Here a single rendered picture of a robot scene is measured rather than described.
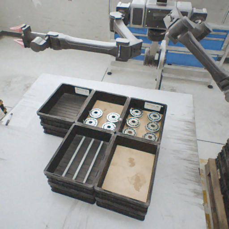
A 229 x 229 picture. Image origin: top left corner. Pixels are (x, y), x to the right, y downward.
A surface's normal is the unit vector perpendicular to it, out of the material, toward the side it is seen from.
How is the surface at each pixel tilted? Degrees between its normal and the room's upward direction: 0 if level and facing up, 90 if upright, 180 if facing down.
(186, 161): 0
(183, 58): 90
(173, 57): 90
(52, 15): 90
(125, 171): 0
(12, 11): 90
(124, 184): 0
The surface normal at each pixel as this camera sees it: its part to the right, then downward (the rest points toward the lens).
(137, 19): -0.21, 0.68
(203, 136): 0.02, -0.71
